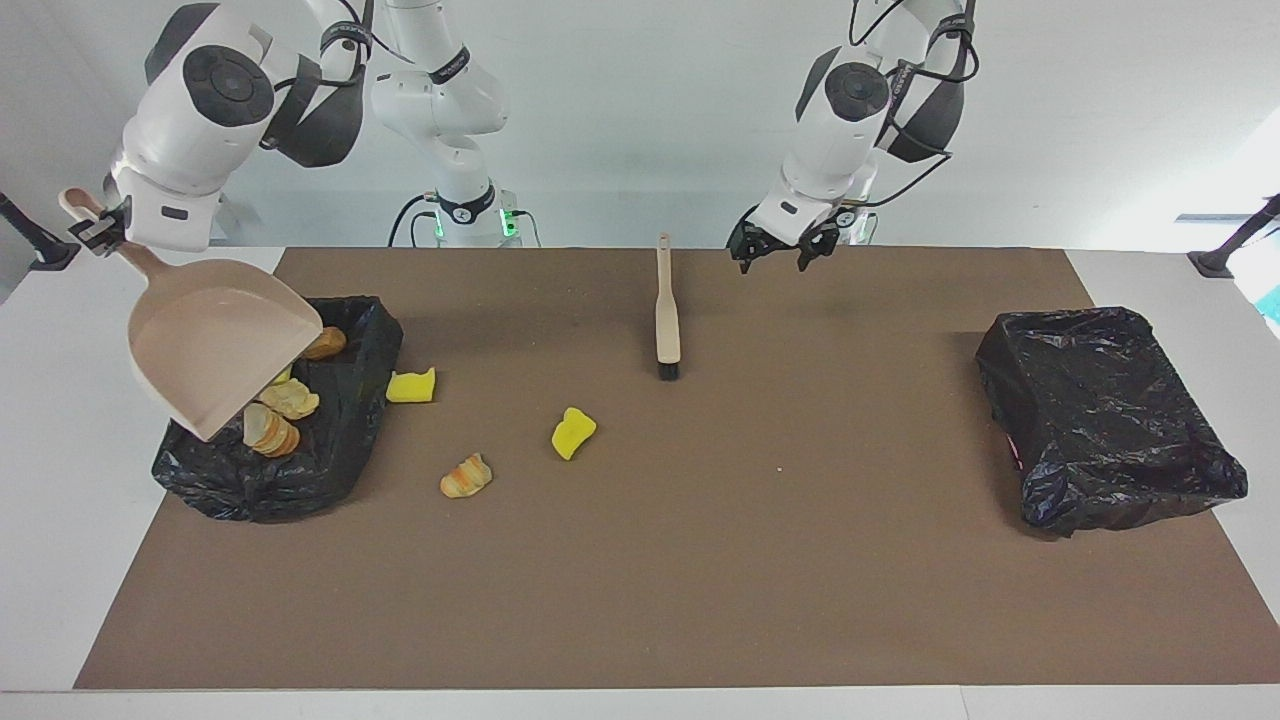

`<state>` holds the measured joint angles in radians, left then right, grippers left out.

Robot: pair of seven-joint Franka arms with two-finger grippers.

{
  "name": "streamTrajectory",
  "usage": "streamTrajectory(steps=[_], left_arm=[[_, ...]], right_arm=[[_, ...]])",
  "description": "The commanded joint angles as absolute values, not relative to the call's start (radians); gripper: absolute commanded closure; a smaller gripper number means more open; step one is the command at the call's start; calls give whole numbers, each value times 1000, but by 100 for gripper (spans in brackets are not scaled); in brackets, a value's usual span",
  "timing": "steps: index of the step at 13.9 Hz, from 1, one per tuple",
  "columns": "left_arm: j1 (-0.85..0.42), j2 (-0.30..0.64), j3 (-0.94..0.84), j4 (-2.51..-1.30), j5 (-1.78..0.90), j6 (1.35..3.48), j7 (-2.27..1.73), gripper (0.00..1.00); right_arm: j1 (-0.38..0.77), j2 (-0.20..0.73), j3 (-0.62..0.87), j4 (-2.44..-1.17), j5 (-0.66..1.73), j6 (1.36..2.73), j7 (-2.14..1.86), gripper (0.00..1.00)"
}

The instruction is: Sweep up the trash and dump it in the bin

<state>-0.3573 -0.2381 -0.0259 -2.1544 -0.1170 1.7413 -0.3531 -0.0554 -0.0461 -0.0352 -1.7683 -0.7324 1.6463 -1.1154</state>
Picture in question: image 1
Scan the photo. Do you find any beige brush with black bristles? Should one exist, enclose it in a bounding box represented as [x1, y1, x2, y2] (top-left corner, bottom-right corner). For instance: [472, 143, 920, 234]
[655, 233, 683, 382]

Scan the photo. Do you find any small striped bread roll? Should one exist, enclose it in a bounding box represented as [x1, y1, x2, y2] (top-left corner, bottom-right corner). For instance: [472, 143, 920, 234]
[440, 452, 494, 500]

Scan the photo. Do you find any black clamp stand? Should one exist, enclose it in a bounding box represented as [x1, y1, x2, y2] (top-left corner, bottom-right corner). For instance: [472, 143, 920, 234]
[1188, 194, 1280, 280]
[0, 192, 82, 272]

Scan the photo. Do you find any black trash bag bin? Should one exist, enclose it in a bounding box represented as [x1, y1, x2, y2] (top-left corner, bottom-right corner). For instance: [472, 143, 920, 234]
[975, 306, 1250, 539]
[151, 294, 405, 524]

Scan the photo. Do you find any beige plastic dustpan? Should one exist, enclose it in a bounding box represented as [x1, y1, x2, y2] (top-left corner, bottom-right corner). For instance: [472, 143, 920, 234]
[58, 187, 325, 443]

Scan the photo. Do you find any black right base cable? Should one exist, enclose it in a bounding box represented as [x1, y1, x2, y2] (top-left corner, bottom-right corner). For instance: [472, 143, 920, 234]
[388, 193, 442, 248]

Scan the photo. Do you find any pale bread piece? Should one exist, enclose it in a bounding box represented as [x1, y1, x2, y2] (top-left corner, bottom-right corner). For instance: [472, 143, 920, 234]
[258, 378, 321, 421]

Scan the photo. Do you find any brown table mat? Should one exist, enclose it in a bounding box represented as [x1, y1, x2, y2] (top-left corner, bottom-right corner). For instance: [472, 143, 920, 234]
[74, 247, 1280, 691]

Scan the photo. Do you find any yellow sponge piece with notch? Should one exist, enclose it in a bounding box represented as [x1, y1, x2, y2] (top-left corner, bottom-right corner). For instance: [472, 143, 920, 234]
[386, 367, 438, 405]

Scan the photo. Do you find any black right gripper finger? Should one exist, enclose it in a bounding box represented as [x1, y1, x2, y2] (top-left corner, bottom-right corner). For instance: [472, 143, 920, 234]
[70, 205, 131, 249]

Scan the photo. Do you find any irregular yellow sponge chunk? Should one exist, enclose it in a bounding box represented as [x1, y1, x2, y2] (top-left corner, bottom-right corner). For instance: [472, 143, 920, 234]
[551, 406, 598, 462]

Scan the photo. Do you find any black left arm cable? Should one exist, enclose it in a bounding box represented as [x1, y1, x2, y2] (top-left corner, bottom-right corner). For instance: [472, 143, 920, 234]
[850, 0, 976, 211]

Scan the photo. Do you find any large striped bread roll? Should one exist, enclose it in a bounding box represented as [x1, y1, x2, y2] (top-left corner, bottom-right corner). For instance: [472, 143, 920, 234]
[243, 402, 301, 459]

